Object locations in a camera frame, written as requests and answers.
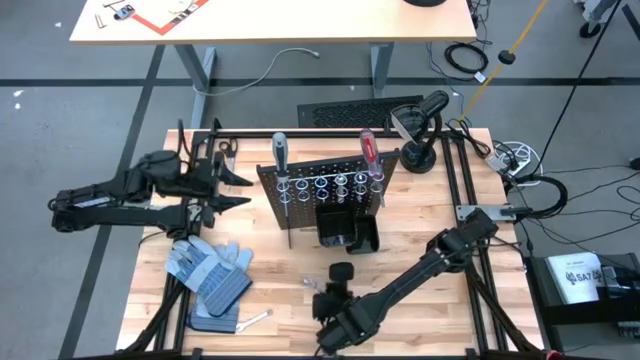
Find black lamp power cable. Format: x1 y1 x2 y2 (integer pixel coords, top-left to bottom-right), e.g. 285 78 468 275
443 117 494 160

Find tapered black pegboard bin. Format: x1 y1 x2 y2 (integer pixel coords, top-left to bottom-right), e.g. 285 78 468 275
314 202 359 249

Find white floor cable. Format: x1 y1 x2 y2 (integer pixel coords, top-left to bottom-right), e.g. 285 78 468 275
192 47 321 97

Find thick black arm cable loop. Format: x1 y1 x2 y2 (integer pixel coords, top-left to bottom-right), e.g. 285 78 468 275
509 174 570 221

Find chrome multi-ring tool holder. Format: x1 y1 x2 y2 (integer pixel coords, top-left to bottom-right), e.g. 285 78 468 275
275 169 386 206

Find grey metal clamp bracket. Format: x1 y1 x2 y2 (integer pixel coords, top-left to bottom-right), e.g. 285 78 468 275
455 203 517 222

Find yellow strap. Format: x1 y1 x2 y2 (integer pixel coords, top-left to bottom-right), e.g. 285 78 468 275
459 0 551 121

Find red translucent object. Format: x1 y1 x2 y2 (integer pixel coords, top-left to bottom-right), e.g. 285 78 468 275
358 127 387 209

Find black-handled scissors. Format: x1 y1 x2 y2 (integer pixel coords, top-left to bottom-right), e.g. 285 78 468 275
218 138 239 174

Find light wood table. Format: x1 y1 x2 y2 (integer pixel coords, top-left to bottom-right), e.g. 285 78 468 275
68 0 477 129

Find grey black handled screwdriver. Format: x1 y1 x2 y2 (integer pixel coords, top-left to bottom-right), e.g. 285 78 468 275
271 131 292 221

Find red bordered white mat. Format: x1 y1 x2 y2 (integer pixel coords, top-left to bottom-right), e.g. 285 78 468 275
130 0 210 37

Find black coiled cable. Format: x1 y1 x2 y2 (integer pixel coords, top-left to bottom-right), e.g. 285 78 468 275
443 42 489 75

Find thin black pole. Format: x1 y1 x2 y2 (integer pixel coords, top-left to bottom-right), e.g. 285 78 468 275
537 0 624 171

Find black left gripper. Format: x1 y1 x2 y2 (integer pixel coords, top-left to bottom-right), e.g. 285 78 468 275
187 148 255 230

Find black keyboard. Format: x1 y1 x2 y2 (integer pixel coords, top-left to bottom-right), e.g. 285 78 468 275
296 94 424 129

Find black equipment case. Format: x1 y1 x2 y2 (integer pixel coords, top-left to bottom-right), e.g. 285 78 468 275
524 252 640 326

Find thin black floor cables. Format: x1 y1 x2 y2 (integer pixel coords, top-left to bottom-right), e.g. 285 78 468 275
517 162 640 251

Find chrome combination wrench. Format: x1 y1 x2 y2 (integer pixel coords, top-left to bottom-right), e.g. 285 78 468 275
234 308 274 334

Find white power strip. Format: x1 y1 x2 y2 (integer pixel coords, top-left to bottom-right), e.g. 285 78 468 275
485 152 531 176

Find white coiled cable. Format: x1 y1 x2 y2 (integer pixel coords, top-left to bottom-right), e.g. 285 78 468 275
494 141 545 187

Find grey blue work glove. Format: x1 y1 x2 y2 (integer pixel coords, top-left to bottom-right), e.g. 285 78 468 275
185 298 240 335
164 235 255 319

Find black gooseneck desk lamp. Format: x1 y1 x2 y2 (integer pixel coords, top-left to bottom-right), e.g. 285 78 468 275
388 89 450 175

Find wheeled equipment cart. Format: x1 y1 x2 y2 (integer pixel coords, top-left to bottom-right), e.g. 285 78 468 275
574 0 624 39

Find white booklet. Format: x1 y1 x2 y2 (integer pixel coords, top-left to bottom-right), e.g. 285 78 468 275
544 251 605 305

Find wide black pegboard bin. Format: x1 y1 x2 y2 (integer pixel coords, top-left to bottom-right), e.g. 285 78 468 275
345 213 381 255

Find black metal peg board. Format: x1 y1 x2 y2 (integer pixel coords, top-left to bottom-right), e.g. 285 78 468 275
255 148 402 250

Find black-handled slip-joint pliers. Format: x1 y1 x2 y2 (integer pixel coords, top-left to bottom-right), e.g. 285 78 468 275
301 276 326 296

